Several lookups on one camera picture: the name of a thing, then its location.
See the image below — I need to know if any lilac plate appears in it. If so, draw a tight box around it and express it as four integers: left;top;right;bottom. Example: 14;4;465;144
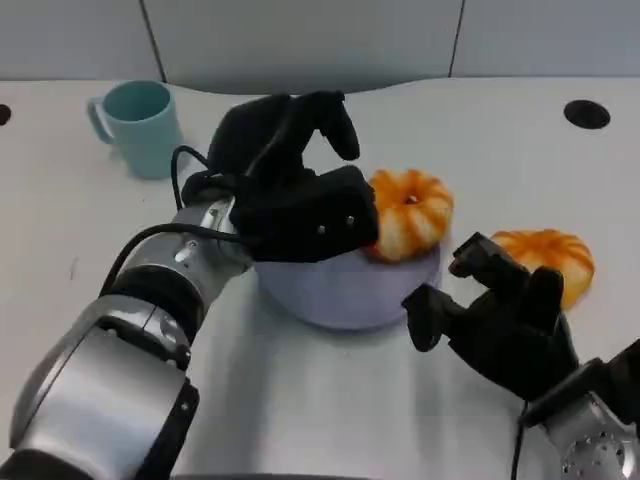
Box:
254;239;442;330

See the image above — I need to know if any orange white toy bread roll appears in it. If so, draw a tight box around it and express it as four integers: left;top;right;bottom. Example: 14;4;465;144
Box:
367;168;455;263
489;228;596;312

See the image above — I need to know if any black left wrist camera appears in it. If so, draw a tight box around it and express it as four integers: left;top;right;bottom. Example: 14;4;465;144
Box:
229;166;381;263

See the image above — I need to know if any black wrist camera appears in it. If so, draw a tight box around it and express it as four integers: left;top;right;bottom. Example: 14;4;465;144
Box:
605;338;640;401
229;166;381;263

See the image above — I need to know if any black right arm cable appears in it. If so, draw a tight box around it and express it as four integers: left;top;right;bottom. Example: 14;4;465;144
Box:
511;398;528;480

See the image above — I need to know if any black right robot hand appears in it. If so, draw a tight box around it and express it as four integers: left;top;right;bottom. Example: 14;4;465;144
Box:
402;232;581;401

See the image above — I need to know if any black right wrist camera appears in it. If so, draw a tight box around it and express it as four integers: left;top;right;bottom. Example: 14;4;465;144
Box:
605;338;640;401

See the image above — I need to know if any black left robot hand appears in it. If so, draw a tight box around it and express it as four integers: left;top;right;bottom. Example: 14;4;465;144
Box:
207;89;361;200

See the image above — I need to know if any pale green mug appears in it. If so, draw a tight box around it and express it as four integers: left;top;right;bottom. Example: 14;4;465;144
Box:
87;79;185;180

